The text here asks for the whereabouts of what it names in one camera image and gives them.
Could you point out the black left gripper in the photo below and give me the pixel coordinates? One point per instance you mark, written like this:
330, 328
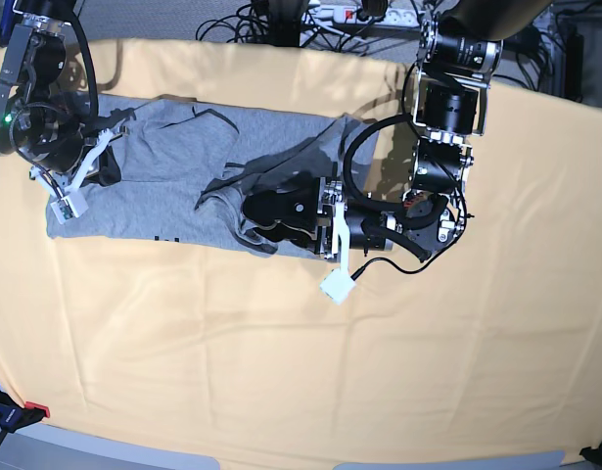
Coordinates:
313, 219

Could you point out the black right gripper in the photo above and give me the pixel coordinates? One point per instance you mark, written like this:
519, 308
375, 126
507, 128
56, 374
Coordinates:
99, 165

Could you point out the grey t-shirt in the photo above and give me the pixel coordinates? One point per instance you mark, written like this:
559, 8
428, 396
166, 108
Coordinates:
186, 168

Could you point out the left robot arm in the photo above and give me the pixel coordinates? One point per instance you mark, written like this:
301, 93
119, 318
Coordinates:
443, 102

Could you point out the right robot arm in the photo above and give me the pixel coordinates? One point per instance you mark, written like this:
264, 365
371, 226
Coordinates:
37, 122

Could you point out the white power strip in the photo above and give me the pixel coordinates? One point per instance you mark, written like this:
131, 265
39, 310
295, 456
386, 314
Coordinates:
347, 16

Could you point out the yellow table cloth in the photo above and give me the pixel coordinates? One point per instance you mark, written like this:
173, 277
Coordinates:
494, 350

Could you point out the blue red clamp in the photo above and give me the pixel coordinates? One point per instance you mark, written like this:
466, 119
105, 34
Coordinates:
14, 417

